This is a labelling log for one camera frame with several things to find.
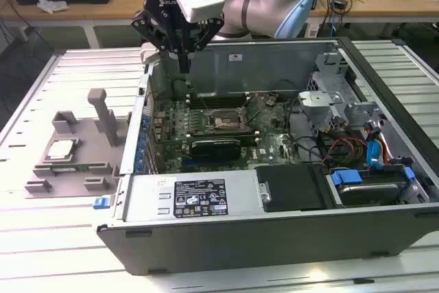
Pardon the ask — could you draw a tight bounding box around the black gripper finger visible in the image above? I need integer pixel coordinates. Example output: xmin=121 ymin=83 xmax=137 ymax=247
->
xmin=130 ymin=10 xmax=185 ymax=73
xmin=185 ymin=18 xmax=224 ymax=73

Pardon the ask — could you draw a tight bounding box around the metal socket cover frame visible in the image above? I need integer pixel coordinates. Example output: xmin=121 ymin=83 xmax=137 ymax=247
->
xmin=240 ymin=93 xmax=264 ymax=128

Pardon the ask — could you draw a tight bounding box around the silver CPU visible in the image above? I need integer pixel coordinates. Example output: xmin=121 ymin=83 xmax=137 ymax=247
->
xmin=45 ymin=139 xmax=79 ymax=163

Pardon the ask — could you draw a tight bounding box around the CPU socket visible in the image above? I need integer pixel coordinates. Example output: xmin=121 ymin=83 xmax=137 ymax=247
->
xmin=207 ymin=107 xmax=248 ymax=132

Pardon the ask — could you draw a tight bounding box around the pale grey case latch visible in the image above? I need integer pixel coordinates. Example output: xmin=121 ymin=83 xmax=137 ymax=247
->
xmin=141 ymin=42 xmax=162 ymax=65

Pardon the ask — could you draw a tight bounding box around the wooden desk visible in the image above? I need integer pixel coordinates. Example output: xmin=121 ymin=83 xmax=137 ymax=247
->
xmin=0 ymin=0 xmax=439 ymax=49

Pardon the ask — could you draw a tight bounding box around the RAM slot with white clips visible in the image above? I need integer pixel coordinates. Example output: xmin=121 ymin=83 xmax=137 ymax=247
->
xmin=189 ymin=134 xmax=259 ymax=143
xmin=189 ymin=94 xmax=248 ymax=99
xmin=187 ymin=128 xmax=257 ymax=136
xmin=189 ymin=99 xmax=248 ymax=104

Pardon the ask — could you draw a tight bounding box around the RAM slot with black clips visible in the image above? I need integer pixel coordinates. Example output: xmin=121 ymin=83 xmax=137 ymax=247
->
xmin=189 ymin=102 xmax=248 ymax=108
xmin=189 ymin=97 xmax=248 ymax=102

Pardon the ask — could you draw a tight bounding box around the crumpled white paper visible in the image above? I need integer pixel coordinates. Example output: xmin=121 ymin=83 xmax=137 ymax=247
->
xmin=36 ymin=0 xmax=69 ymax=15

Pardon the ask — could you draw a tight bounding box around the blue card retainer strip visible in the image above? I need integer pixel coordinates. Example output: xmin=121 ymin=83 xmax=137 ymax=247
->
xmin=134 ymin=114 xmax=151 ymax=174

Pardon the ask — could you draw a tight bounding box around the black graphics card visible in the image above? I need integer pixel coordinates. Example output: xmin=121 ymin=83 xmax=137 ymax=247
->
xmin=189 ymin=139 xmax=241 ymax=163

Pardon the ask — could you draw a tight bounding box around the grey parts rack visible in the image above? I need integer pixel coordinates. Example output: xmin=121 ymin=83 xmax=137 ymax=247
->
xmin=23 ymin=88 xmax=134 ymax=200

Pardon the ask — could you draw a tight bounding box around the silver metal drive cage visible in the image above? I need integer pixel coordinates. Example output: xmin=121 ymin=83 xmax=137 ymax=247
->
xmin=296 ymin=51 xmax=381 ymax=136

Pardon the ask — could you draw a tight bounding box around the green motherboard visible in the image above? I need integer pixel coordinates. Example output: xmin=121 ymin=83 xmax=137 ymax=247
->
xmin=150 ymin=92 xmax=300 ymax=174

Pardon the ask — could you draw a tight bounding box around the green RAM stick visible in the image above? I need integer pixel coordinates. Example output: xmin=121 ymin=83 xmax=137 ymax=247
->
xmin=50 ymin=163 xmax=111 ymax=173

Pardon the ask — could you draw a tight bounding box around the black label sticker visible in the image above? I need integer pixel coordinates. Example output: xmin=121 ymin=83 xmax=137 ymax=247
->
xmin=174 ymin=178 xmax=227 ymax=219

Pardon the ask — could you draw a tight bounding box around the black drive bay cover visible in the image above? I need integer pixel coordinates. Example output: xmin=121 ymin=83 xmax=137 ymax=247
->
xmin=255 ymin=164 xmax=332 ymax=213

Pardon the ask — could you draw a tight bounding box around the silver power supply box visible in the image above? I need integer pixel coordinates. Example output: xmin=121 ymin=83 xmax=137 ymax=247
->
xmin=122 ymin=169 xmax=265 ymax=222

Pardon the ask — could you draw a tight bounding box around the small blue case latch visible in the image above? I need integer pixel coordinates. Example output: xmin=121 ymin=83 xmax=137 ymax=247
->
xmin=92 ymin=197 xmax=112 ymax=210

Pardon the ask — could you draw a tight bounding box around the open grey PC case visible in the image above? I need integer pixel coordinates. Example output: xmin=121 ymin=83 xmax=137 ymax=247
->
xmin=97 ymin=36 xmax=439 ymax=276

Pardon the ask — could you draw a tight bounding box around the hard disk in blue carrier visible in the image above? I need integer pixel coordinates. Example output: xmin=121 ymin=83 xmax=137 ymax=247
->
xmin=329 ymin=165 xmax=416 ymax=209

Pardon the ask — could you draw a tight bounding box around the thick black cable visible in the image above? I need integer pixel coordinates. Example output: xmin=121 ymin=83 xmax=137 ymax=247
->
xmin=286 ymin=99 xmax=330 ymax=165

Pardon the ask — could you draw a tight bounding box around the coloured power wire bundle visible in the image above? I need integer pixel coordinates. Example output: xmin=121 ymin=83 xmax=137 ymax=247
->
xmin=318 ymin=130 xmax=370 ymax=167

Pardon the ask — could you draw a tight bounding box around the blue flat data wire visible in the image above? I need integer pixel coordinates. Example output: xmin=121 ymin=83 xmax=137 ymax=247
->
xmin=364 ymin=119 xmax=390 ymax=172

